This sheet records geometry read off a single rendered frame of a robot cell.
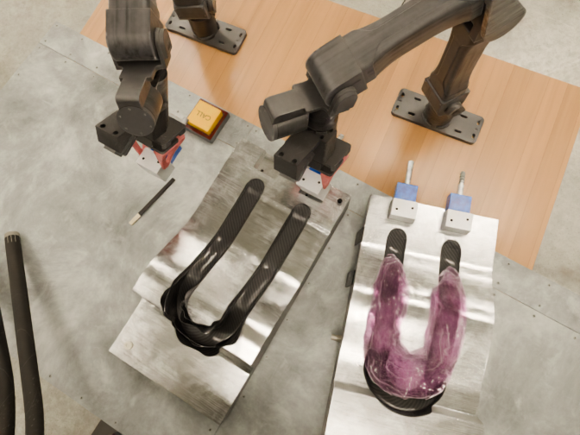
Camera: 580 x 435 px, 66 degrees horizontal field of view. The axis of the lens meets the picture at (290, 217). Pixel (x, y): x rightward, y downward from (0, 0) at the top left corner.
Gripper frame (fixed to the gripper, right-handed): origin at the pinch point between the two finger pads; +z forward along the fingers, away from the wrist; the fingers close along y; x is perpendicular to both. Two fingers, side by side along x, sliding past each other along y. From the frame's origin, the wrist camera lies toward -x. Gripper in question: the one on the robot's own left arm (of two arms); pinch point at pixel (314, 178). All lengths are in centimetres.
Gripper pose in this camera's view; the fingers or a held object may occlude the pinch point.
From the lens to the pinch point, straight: 85.8
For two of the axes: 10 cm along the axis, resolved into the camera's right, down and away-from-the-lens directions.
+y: 8.4, 4.6, -3.0
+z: -0.3, 5.9, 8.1
